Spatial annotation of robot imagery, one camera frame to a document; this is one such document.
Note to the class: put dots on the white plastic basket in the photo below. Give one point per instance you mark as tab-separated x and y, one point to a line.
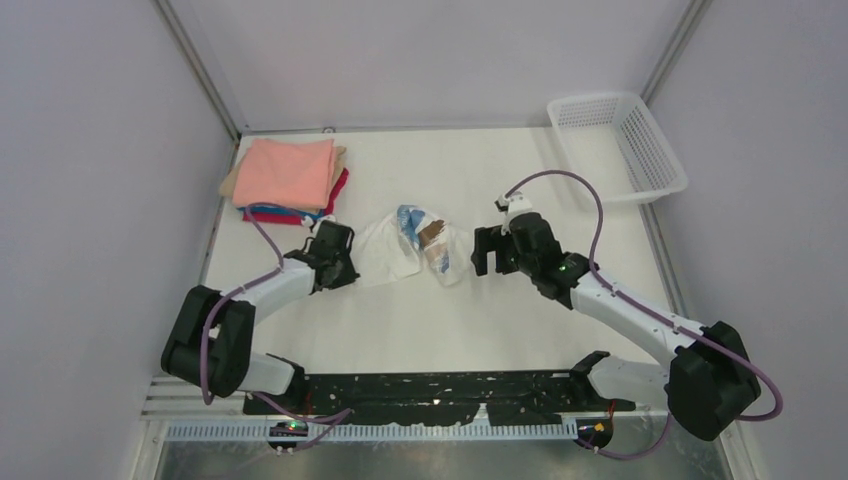
613	141

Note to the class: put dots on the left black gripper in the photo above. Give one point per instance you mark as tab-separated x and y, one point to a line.
337	250

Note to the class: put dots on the blue folded t shirt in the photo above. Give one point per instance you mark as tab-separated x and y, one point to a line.
283	215

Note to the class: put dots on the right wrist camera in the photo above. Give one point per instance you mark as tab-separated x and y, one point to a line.
514	204

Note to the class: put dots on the grey aluminium frame rail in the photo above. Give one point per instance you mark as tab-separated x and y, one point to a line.
190	53

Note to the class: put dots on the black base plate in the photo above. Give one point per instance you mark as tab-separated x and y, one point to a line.
509	398

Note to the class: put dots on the white slotted cable duct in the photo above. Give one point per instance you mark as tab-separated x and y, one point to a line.
293	431

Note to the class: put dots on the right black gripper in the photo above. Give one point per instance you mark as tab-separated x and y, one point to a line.
499	245

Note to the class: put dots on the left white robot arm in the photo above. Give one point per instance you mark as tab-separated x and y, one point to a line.
211	342

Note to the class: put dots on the white t shirt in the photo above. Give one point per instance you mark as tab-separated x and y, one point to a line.
406	241

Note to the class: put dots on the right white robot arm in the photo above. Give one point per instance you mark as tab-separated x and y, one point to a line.
700	374

